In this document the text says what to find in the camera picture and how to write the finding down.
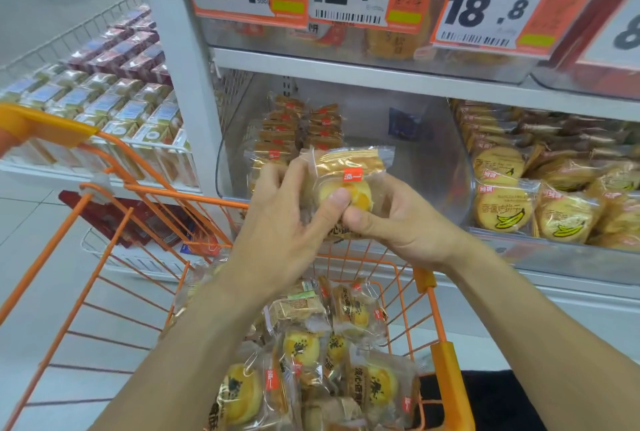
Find person's right hand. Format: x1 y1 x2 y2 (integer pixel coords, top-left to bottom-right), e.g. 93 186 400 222
342 174 477 275

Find person's left hand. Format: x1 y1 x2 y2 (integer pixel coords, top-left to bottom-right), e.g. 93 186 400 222
225 157 353 298

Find egg-yolk pastry packet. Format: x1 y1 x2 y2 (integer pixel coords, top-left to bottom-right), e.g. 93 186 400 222
299 145 396 242
267 293 331 334

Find rows of egg yolk packets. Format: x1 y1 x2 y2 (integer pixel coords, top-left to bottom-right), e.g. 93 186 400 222
243 93 346 191

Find pile of pastry packets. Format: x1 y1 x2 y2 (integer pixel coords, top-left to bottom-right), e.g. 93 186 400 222
169 265 421 431

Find white metal store shelf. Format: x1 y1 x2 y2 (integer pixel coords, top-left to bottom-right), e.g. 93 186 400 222
135 0 640 362

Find orange shopping cart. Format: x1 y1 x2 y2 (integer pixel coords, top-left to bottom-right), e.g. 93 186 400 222
0 103 476 431

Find person's left forearm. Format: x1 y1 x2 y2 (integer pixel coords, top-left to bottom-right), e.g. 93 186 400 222
89 275 271 431

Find person's right forearm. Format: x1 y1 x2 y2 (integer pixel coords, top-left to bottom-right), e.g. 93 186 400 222
445 240 640 431

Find person's right leg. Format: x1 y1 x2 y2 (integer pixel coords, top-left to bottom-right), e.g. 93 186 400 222
419 370 546 431

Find group of banana biscuit packets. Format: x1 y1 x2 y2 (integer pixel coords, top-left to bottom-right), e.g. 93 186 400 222
452 100 640 252

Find blue paper label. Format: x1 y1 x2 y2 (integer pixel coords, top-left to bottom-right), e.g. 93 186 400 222
389 107 423 142

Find red box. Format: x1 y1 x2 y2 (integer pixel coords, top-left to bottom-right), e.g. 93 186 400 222
59 190 221 256

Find pile of golden cake packets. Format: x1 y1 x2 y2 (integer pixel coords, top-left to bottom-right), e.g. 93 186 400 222
365 27 431 60

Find group of silver boxed cakes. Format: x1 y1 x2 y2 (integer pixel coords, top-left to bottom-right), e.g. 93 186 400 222
0 5 200 186

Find white wire rack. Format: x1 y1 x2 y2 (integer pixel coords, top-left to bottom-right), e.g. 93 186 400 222
0 0 203 191

